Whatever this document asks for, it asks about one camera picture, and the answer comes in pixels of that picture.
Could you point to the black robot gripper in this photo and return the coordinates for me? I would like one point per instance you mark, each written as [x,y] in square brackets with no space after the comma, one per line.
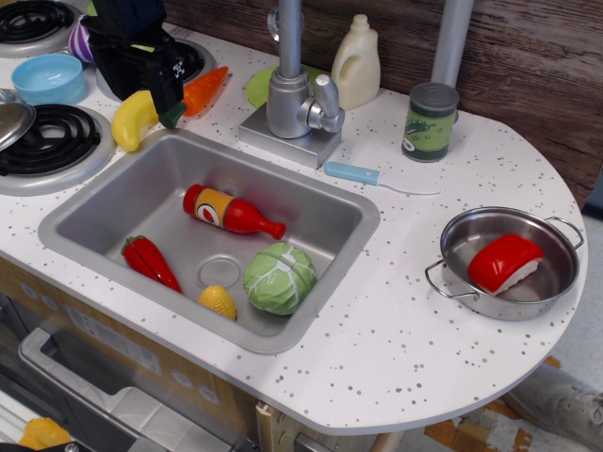
[148,60]

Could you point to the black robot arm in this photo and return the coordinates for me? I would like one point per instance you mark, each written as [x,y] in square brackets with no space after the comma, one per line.
[128,18]

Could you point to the orange toy carrot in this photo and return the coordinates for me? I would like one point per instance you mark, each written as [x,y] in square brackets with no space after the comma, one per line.
[197,95]

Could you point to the yellow toy banana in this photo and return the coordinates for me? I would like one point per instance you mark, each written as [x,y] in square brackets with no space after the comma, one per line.
[135,115]

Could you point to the green round toy plate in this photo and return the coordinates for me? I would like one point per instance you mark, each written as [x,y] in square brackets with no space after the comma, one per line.
[257,88]

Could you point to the purple striped toy onion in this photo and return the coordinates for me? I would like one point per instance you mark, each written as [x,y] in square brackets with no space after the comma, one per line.
[78,42]

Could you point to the front left stove burner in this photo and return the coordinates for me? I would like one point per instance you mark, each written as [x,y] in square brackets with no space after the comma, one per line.
[65,146]

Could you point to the light blue toy bowl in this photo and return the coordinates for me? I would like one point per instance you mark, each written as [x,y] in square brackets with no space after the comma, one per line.
[50,79]

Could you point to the red toy ketchup bottle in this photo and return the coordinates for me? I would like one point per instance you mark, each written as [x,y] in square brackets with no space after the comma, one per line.
[228,213]

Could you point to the silver toy faucet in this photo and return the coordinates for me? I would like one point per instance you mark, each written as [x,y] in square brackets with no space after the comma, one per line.
[299,121]

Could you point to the silver pot lid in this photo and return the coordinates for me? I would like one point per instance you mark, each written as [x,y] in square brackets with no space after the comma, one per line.
[16,118]

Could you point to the back left stove burner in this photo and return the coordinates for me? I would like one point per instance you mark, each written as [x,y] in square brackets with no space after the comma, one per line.
[36,28]

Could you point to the red toy chili pepper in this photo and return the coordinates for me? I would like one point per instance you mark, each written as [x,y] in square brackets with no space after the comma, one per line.
[142,255]

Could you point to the silver toy sink basin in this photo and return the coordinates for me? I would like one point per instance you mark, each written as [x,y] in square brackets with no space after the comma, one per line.
[142,194]

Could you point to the cream toy detergent bottle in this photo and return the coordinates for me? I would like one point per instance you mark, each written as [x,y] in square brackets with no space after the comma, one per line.
[356,70]

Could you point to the yellow toy corn piece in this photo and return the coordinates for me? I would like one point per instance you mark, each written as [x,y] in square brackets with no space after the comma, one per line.
[218,299]

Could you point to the green toy cabbage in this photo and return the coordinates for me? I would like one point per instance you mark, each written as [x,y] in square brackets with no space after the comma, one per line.
[278,279]

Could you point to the green toy pickle can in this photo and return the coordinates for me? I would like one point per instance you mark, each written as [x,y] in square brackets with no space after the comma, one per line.
[431,115]

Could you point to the toy oven door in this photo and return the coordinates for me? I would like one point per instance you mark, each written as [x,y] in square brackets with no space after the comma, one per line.
[109,393]

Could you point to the grey vertical pole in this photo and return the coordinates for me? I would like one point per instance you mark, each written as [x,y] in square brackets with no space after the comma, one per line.
[451,41]

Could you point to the yellow object at bottom left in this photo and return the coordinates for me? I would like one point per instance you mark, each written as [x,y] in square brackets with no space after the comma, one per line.
[40,433]

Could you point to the grey sneaker on floor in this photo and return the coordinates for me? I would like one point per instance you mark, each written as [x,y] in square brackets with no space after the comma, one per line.
[557,402]

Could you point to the blue handled toy knife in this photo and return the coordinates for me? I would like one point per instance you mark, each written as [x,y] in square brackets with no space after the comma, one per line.
[379,178]

